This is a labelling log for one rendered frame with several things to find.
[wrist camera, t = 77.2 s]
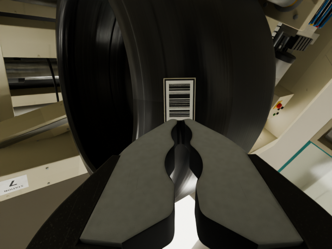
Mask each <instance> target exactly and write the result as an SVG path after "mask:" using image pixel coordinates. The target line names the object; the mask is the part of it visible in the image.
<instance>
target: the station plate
mask: <svg viewBox="0 0 332 249"><path fill-rule="evenodd" d="M28 186H29V185H28V180H27V175H23V176H19V177H16V178H12V179H9V180H5V181H2V182H0V196H1V195H4V194H7V193H10V192H13V191H17V190H20V189H23V188H26V187H28Z"/></svg>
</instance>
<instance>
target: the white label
mask: <svg viewBox="0 0 332 249"><path fill-rule="evenodd" d="M195 91H196V78H164V120H165V122H167V121H168V120H170V119H176V120H183V119H192V120H195Z"/></svg>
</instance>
